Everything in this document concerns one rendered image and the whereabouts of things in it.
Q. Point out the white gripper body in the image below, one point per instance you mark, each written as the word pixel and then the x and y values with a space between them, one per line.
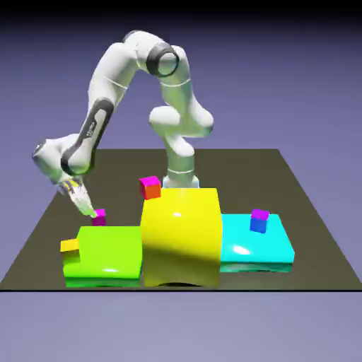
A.
pixel 81 201

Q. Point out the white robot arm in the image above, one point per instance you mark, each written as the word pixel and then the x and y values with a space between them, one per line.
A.
pixel 175 93

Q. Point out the large cyan box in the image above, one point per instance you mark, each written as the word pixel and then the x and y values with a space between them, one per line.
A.
pixel 254 243

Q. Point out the small blue cube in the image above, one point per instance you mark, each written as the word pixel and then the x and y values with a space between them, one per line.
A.
pixel 258 222

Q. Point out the large yellow box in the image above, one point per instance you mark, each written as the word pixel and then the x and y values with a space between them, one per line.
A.
pixel 181 237

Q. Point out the small red cube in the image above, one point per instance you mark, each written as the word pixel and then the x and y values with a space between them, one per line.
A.
pixel 151 189

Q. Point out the small magenta cube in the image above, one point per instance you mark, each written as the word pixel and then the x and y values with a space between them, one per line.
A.
pixel 99 219

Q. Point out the large green box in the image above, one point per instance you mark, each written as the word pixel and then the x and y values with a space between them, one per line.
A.
pixel 109 251

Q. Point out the small yellow cube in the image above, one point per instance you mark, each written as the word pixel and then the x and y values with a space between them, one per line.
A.
pixel 69 249

